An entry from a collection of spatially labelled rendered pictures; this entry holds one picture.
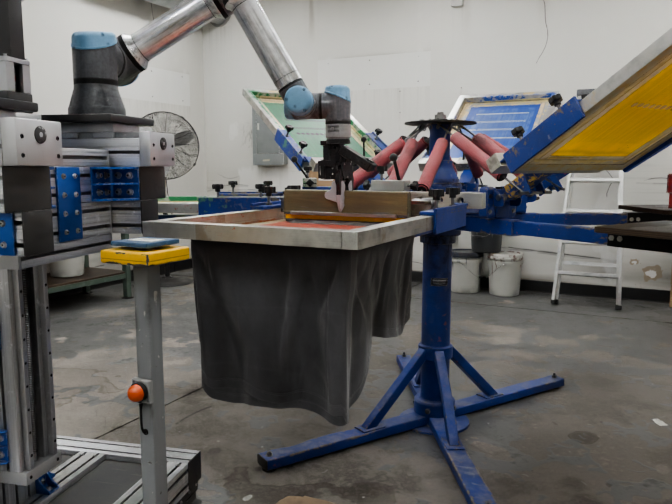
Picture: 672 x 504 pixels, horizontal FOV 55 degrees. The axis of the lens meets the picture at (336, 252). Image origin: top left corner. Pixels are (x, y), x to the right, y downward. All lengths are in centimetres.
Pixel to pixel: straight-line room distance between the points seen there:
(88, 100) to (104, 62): 11
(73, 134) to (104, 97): 13
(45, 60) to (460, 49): 361
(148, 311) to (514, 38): 513
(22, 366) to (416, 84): 511
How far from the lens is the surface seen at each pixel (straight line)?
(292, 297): 152
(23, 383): 179
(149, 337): 141
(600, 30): 604
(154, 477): 152
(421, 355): 280
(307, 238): 137
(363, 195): 187
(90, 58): 189
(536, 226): 239
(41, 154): 141
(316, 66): 680
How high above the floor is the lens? 112
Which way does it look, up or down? 8 degrees down
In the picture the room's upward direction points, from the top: straight up
